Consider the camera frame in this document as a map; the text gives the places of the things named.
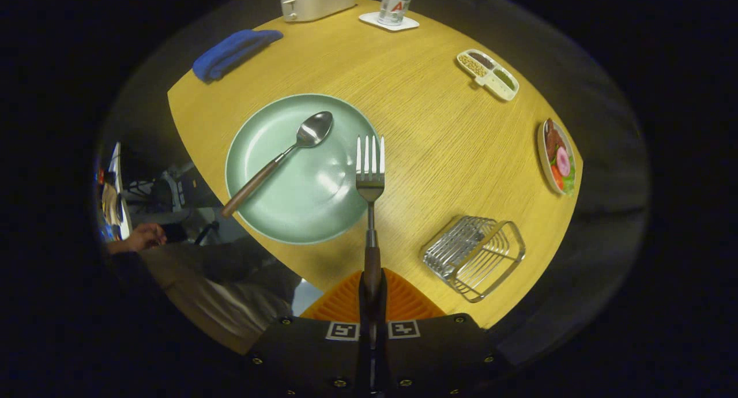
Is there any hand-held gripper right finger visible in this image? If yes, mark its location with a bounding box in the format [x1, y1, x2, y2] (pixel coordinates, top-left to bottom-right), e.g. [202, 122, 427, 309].
[372, 268, 511, 398]

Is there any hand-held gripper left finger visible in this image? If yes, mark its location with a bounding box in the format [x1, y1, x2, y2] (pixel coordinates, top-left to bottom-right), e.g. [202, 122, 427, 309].
[247, 268, 371, 398]

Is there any wooden handled metal fork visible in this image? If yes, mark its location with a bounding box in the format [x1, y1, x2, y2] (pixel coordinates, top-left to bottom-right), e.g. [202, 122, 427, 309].
[355, 135, 386, 352]

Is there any wooden handled metal spoon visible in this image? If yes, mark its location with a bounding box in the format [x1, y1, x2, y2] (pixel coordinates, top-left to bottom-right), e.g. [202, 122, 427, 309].
[221, 111, 334, 219]

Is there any green round plate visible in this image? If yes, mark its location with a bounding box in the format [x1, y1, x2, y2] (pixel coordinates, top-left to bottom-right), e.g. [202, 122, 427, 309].
[225, 93, 381, 245]

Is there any black metal stand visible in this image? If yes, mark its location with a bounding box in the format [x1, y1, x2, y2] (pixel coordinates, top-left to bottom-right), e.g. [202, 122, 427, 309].
[124, 162, 221, 246]

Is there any plate of meat and vegetables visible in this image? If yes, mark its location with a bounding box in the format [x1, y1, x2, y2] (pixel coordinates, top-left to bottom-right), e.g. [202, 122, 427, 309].
[537, 118, 578, 197]

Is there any laptop with colourful screen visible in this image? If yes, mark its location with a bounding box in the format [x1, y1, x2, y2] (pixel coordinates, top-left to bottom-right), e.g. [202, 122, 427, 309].
[95, 141, 133, 243]

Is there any white sectioned dish with grains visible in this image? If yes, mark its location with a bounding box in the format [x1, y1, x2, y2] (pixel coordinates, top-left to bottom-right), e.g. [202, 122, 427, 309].
[457, 49, 520, 102]

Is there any blue folded cloth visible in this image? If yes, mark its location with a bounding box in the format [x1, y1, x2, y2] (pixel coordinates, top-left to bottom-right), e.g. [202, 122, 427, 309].
[192, 29, 284, 83]

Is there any white drink can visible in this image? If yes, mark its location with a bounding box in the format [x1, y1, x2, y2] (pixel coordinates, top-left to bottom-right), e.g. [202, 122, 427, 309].
[377, 0, 413, 27]

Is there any cream white toaster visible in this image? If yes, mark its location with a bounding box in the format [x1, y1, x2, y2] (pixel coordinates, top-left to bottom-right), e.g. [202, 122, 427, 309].
[280, 0, 359, 22]

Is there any metal wire rack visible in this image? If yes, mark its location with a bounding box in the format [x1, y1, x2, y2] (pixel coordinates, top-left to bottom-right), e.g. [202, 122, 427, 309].
[421, 215, 526, 303]

